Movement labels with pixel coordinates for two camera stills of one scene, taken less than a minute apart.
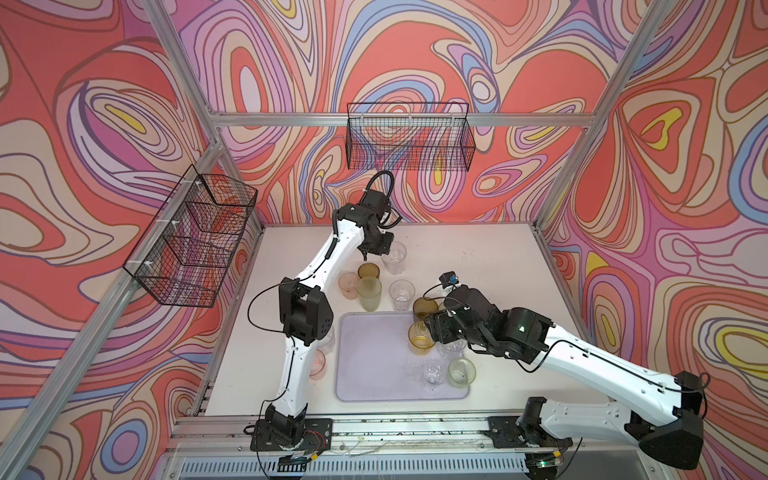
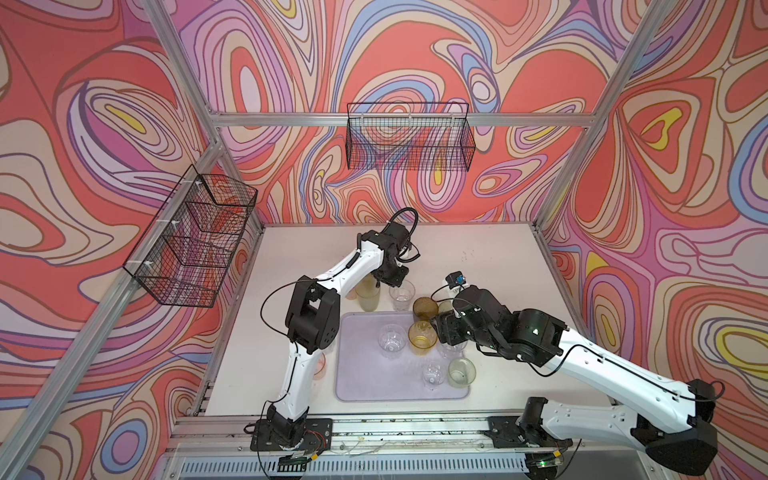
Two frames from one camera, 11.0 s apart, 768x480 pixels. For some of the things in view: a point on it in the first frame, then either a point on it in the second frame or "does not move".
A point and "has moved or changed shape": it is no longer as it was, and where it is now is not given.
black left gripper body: (380, 243) to (393, 275)
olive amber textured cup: (424, 306) does not move
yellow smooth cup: (420, 340) does not move
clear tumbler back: (396, 257) has moved or changed shape
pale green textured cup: (461, 372) does not move
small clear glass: (434, 373) does not move
